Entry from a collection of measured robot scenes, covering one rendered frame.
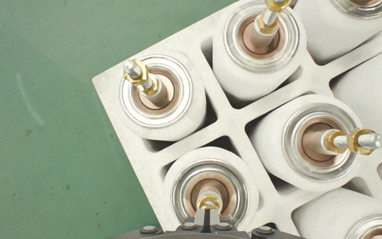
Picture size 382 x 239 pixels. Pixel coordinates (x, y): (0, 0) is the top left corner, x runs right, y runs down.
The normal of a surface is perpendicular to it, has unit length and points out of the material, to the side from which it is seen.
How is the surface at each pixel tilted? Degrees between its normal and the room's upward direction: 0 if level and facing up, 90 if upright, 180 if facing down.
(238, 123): 0
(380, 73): 43
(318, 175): 4
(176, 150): 0
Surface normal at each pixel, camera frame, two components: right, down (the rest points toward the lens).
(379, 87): -0.73, -0.04
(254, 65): -0.06, -0.15
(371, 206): -0.15, -0.73
